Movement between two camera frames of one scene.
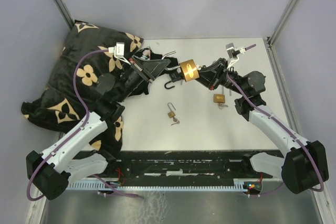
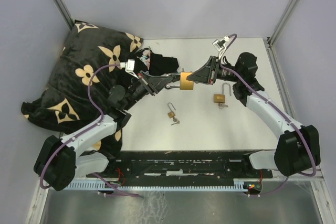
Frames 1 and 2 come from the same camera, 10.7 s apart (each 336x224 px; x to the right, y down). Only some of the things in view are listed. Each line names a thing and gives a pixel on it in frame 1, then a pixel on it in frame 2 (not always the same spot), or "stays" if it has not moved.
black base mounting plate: [180, 165] stays
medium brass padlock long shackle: [220, 98] stays
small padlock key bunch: [175, 120] stays
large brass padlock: [189, 68] → [185, 84]
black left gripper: [147, 69] → [154, 84]
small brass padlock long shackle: [171, 114] stays
